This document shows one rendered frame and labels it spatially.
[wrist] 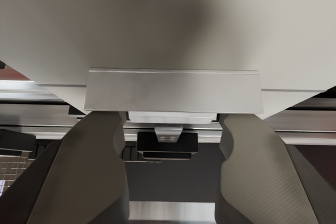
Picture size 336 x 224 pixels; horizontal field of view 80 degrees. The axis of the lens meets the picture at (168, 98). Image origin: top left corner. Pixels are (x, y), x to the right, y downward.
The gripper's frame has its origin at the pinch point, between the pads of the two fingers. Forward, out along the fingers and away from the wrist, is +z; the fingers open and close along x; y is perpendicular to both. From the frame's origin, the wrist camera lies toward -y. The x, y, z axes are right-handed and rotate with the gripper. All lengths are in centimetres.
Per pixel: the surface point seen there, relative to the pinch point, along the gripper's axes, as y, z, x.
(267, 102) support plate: 1.8, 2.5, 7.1
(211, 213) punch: 13.1, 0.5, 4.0
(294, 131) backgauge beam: 23.9, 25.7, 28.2
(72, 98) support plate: 1.7, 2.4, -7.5
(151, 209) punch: 12.8, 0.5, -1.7
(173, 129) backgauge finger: 9.9, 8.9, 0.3
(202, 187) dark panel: 53, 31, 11
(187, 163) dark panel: 48, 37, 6
